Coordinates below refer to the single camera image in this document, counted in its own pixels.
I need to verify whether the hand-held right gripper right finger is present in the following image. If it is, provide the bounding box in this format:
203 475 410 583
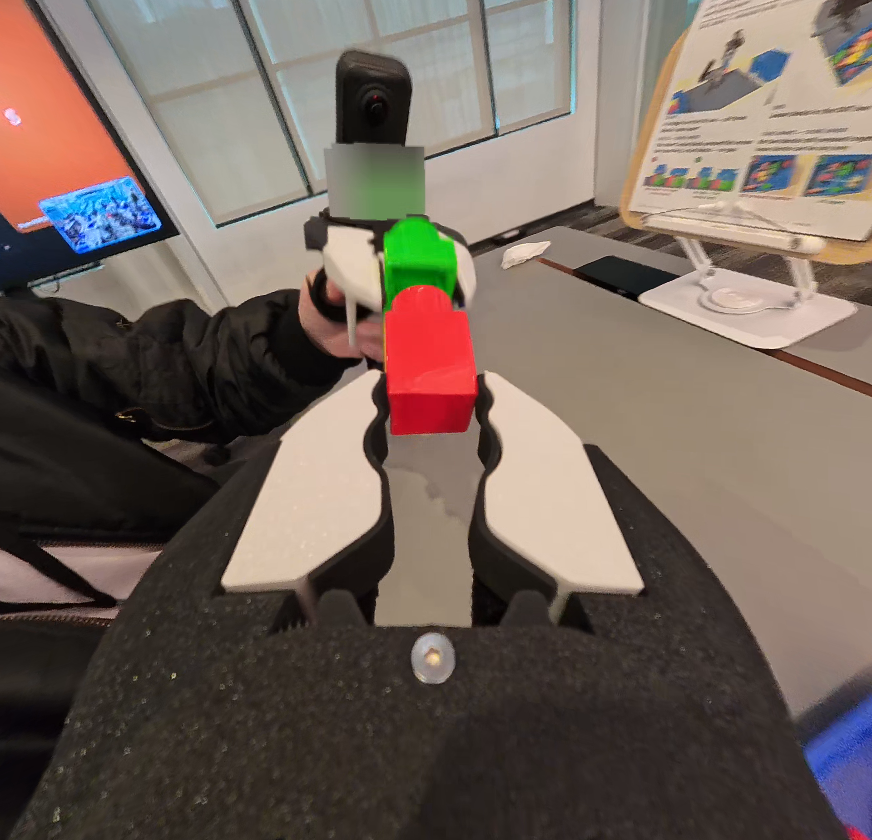
469 372 647 600

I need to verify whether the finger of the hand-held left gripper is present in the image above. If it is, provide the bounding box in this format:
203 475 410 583
319 229 392 353
442 238 479 305

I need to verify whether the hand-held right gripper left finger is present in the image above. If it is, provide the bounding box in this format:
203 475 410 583
220 372 396 596

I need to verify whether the green mega block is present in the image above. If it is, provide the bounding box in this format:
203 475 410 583
381 219 461 311

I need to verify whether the red mega block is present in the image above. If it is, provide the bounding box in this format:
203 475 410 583
383 287 481 437

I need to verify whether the blue storage bin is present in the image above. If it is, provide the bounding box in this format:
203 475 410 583
802 701 872 840

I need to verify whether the person's left hand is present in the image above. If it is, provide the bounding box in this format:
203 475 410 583
296 287 391 367

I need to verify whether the white cloth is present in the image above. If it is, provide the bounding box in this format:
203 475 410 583
499 239 554 273

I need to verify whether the glass window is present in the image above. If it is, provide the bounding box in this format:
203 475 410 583
66 0 583 230

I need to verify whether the dark tablet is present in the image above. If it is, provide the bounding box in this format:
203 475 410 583
571 253 685 303

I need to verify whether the person's white garment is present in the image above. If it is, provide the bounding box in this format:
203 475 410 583
0 538 154 612

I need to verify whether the computer monitor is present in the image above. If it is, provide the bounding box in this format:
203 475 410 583
0 0 182 292

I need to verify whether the instruction sheet board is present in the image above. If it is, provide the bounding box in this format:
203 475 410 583
619 0 872 267

